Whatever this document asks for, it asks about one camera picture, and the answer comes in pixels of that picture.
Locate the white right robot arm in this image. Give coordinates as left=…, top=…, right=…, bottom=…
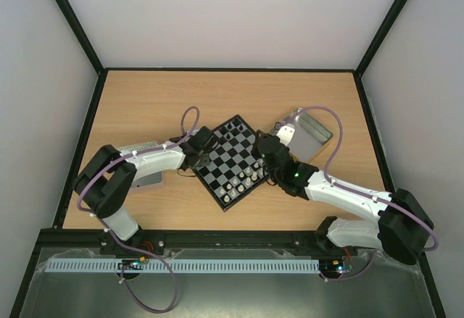
left=252, top=131, right=436, bottom=265

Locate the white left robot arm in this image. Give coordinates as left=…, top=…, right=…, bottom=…
left=72, top=126, right=219, bottom=251

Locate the pink tin with black pieces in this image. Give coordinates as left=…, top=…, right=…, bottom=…
left=117, top=141, right=165, bottom=192

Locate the black and silver chessboard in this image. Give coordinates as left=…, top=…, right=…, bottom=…
left=194, top=114, right=269, bottom=212

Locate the empty gold metal tin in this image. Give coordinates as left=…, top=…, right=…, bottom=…
left=270, top=108, right=334, bottom=163

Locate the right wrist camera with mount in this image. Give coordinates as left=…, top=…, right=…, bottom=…
left=274, top=122, right=296, bottom=146

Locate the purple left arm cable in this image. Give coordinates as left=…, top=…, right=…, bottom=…
left=77, top=106, right=201, bottom=254

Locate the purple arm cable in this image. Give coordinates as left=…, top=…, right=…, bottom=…
left=77, top=106, right=201, bottom=254
left=289, top=105, right=441, bottom=254

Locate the black aluminium frame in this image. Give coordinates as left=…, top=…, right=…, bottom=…
left=0, top=0, right=464, bottom=318

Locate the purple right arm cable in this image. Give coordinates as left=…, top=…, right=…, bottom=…
left=289, top=105, right=441, bottom=254

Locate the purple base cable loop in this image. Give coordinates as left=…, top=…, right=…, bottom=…
left=117, top=247, right=180, bottom=313

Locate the light blue slotted cable duct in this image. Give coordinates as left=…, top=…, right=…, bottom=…
left=45, top=258, right=320, bottom=274

